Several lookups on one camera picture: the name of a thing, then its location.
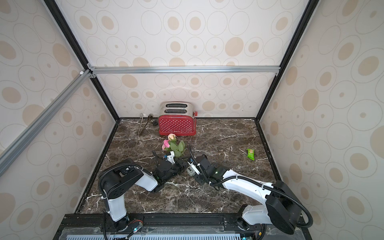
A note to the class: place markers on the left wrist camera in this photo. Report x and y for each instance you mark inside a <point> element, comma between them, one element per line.
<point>171,157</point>

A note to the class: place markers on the red polka dot toaster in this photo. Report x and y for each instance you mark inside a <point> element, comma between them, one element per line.
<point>177,118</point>

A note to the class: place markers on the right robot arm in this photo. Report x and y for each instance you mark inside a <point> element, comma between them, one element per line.
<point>278,206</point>

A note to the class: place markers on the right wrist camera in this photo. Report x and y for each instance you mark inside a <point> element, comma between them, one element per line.
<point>195,168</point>

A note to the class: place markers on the left aluminium frame bar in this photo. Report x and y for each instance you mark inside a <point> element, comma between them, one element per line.
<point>26,137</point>

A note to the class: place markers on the horizontal aluminium frame bar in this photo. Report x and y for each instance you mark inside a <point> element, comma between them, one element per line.
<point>185,70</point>

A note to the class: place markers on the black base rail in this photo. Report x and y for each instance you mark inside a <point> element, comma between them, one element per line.
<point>170,227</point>

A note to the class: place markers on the pink rose bouquet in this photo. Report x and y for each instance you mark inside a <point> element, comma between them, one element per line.
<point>171,144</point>

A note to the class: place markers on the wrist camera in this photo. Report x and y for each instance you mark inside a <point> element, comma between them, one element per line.
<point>195,168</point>
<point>171,157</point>

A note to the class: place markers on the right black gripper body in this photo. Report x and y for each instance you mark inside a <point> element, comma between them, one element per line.
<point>199,164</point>

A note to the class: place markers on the metal tongs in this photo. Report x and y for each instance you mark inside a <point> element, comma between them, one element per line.
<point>141,125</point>

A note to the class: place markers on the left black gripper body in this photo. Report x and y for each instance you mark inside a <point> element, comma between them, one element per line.
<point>175,169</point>

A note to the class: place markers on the green snack packet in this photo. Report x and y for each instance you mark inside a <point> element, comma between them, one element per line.
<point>251,154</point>

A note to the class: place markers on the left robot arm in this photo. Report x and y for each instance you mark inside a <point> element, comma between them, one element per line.
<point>115,181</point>

